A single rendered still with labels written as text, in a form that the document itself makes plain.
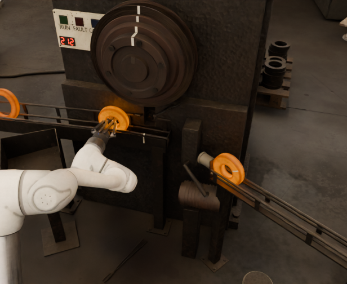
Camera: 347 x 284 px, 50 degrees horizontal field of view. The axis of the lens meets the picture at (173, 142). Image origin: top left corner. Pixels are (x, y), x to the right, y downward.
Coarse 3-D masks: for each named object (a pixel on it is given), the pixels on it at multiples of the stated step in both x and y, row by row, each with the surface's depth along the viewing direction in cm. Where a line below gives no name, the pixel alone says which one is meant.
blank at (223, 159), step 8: (216, 160) 168; (224, 160) 164; (232, 160) 161; (216, 168) 171; (224, 168) 171; (232, 168) 163; (240, 168) 161; (224, 176) 169; (232, 176) 165; (240, 176) 162
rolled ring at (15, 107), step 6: (0, 90) 203; (6, 90) 204; (6, 96) 203; (12, 96) 203; (12, 102) 204; (18, 102) 206; (12, 108) 205; (18, 108) 206; (0, 114) 210; (12, 114) 206; (18, 114) 209
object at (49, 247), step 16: (0, 144) 177; (16, 144) 186; (32, 144) 189; (48, 144) 192; (0, 160) 168; (16, 160) 188; (32, 160) 187; (48, 160) 186; (64, 224) 229; (48, 240) 220; (64, 240) 220
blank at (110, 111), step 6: (108, 108) 184; (114, 108) 184; (102, 114) 187; (108, 114) 186; (114, 114) 185; (120, 114) 184; (126, 114) 186; (102, 120) 189; (120, 120) 186; (126, 120) 186; (120, 126) 189; (126, 126) 188
